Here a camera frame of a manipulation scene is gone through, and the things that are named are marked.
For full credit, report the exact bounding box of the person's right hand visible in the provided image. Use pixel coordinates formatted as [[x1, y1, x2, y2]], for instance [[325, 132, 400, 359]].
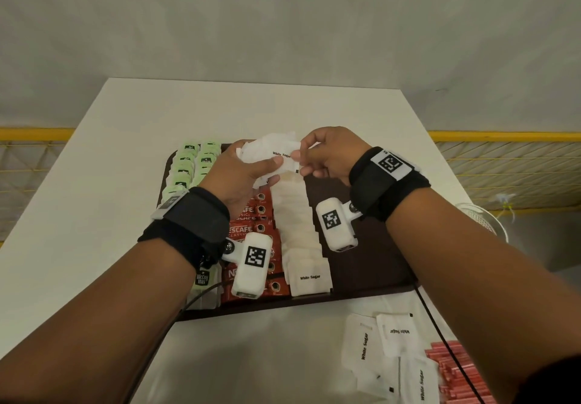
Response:
[[290, 126, 372, 187]]

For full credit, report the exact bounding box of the person's left hand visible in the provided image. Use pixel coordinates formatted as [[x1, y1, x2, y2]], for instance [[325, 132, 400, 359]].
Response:
[[199, 140, 283, 219]]

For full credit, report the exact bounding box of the row of tea bags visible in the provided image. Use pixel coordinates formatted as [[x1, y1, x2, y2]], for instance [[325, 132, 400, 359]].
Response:
[[161, 141, 214, 311], [192, 141, 223, 311]]

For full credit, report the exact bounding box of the row of red Nescafe sachets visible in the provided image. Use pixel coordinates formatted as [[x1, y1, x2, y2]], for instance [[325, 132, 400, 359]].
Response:
[[220, 188, 291, 303]]

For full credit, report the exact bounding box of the brown tray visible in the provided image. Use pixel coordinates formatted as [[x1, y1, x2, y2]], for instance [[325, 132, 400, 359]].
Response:
[[156, 143, 418, 323]]

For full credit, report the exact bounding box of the clear patterned glass cup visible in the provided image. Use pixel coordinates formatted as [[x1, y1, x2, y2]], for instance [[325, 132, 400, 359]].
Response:
[[456, 202, 509, 241]]

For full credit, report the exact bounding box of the pile of white sugar sachets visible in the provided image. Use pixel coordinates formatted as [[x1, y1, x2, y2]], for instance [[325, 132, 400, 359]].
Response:
[[341, 311, 441, 404]]

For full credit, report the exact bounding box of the pile of red stirrer sticks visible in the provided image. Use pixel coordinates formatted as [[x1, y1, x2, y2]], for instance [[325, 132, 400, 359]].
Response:
[[424, 340, 498, 404]]

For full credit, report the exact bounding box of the person's left forearm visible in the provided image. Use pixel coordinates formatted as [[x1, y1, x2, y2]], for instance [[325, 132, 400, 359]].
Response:
[[0, 237, 199, 404]]

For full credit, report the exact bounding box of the person's right forearm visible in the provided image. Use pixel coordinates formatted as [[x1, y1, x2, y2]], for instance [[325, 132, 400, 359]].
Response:
[[386, 188, 581, 404]]

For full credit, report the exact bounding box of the person's dark sleeve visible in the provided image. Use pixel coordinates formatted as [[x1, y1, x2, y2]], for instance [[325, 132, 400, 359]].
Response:
[[513, 356, 581, 404]]

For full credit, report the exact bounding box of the black left wristband with markers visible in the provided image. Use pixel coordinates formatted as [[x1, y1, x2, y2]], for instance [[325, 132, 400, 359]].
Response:
[[137, 186, 231, 273]]

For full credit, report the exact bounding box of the black wristband with markers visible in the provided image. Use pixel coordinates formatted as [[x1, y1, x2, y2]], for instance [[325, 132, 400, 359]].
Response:
[[348, 146, 431, 223], [137, 186, 231, 273]]

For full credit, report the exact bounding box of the black right wristband with markers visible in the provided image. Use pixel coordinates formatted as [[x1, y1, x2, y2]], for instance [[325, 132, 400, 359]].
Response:
[[348, 146, 431, 223]]

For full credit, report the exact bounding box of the yellow mesh railing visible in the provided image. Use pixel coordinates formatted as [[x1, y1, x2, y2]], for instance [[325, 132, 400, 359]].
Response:
[[428, 131, 581, 218], [0, 127, 76, 245]]

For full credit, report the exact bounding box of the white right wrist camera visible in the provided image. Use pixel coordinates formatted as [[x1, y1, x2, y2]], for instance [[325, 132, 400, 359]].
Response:
[[315, 197, 364, 253]]

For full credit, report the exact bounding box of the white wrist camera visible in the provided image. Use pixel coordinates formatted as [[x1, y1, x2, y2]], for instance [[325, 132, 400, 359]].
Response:
[[221, 232, 274, 300], [315, 197, 364, 253]]

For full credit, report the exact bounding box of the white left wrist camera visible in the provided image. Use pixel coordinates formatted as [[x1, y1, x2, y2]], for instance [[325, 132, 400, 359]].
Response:
[[221, 232, 274, 300]]

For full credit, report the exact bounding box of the black left camera cable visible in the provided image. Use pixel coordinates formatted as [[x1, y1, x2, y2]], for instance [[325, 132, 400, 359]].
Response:
[[122, 280, 224, 404]]

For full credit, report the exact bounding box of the white cable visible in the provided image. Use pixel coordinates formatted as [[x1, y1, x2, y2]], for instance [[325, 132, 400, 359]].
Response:
[[494, 192, 518, 225]]

